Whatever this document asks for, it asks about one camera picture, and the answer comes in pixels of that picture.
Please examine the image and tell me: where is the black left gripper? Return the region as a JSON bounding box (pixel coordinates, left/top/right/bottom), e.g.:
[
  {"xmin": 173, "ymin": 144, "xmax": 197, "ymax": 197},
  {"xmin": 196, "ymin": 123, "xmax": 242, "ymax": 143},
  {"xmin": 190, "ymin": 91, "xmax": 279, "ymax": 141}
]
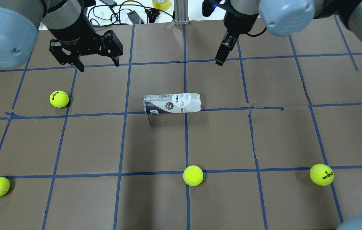
[{"xmin": 49, "ymin": 19, "xmax": 124, "ymax": 72}]

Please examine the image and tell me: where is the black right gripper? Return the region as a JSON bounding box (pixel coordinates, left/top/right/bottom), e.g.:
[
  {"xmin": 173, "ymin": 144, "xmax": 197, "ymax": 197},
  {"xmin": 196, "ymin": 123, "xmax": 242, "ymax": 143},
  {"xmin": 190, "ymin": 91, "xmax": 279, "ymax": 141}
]
[{"xmin": 215, "ymin": 12, "xmax": 258, "ymax": 66}]

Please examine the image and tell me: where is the brown paper table cover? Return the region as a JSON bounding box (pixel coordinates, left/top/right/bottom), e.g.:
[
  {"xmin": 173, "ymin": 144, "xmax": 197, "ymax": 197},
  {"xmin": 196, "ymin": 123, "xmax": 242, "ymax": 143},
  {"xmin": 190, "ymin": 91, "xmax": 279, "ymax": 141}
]
[{"xmin": 0, "ymin": 16, "xmax": 362, "ymax": 230}]

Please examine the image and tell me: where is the clear tennis ball can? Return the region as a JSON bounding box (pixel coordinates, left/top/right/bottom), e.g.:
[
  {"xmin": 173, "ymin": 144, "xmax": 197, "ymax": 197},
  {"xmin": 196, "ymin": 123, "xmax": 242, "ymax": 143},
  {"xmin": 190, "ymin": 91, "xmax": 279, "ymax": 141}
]
[{"xmin": 143, "ymin": 93, "xmax": 202, "ymax": 126}]

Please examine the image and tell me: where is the tennis ball middle far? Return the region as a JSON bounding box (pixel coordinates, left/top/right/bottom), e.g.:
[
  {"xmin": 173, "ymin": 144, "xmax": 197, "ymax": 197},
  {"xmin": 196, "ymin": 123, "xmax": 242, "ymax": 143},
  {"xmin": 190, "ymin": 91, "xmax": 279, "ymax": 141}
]
[{"xmin": 183, "ymin": 165, "xmax": 203, "ymax": 187}]

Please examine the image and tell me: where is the tennis ball near centre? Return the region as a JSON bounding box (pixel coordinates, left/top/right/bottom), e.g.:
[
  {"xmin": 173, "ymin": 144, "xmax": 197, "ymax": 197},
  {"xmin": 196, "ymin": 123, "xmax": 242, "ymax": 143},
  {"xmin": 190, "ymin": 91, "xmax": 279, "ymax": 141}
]
[{"xmin": 49, "ymin": 90, "xmax": 70, "ymax": 108}]

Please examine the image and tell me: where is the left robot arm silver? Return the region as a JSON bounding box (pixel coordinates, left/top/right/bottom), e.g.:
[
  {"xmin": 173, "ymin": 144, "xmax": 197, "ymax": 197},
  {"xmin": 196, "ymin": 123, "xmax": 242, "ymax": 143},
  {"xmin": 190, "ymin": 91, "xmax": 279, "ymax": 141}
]
[{"xmin": 0, "ymin": 0, "xmax": 124, "ymax": 72}]

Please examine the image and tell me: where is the tennis ball farthest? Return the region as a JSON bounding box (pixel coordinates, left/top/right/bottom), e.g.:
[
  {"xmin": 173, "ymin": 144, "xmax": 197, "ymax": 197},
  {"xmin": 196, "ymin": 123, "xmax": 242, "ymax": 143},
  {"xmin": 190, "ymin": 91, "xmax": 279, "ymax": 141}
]
[{"xmin": 309, "ymin": 164, "xmax": 334, "ymax": 186}]

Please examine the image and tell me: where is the aluminium frame post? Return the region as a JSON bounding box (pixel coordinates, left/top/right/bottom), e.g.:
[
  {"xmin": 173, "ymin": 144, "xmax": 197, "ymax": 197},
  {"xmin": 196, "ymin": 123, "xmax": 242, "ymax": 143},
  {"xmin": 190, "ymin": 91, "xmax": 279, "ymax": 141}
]
[{"xmin": 173, "ymin": 0, "xmax": 190, "ymax": 25}]

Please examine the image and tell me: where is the yellow tape roll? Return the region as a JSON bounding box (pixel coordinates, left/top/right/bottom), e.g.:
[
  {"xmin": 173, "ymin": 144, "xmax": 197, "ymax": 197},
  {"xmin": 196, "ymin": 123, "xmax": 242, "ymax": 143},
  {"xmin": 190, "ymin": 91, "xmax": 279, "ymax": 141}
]
[{"xmin": 151, "ymin": 0, "xmax": 172, "ymax": 11}]

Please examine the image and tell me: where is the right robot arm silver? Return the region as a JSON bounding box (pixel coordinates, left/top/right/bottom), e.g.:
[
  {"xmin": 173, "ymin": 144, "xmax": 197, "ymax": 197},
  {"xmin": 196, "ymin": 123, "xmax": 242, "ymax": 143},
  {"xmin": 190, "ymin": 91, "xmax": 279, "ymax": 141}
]
[{"xmin": 203, "ymin": 0, "xmax": 362, "ymax": 66}]

